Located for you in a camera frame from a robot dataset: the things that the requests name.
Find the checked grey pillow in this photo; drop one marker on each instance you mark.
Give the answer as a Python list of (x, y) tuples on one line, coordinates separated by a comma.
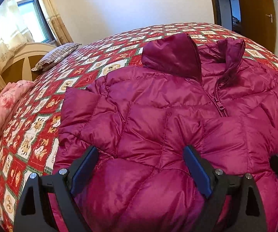
[(55, 56)]

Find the right beige curtain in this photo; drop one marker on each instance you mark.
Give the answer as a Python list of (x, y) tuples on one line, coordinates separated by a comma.
[(55, 22)]

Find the left beige curtain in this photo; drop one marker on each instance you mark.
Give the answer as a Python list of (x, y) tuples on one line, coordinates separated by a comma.
[(14, 34)]

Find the magenta puffer jacket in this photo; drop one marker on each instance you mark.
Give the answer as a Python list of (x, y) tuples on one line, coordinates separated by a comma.
[(142, 118)]

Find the brown wooden door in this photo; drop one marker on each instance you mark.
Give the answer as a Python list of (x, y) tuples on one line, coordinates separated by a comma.
[(255, 25)]

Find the red patchwork bedspread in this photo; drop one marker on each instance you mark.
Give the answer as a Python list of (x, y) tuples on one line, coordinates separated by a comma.
[(29, 143)]

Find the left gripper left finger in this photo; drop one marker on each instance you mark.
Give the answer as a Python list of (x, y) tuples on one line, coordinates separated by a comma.
[(34, 212)]

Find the cream wooden headboard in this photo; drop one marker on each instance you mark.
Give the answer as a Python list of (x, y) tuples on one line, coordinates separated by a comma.
[(20, 66)]

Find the dark door frame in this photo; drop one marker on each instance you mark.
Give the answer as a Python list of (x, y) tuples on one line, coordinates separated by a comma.
[(227, 14)]

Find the beige curtain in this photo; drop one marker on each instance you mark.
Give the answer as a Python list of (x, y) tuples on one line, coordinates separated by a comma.
[(55, 22), (14, 34)]

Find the metal door handle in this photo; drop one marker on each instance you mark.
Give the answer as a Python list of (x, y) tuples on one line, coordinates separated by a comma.
[(270, 16)]

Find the window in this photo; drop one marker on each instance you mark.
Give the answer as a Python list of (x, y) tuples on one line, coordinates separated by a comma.
[(32, 14)]

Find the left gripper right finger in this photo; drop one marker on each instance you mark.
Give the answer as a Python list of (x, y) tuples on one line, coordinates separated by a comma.
[(233, 203)]

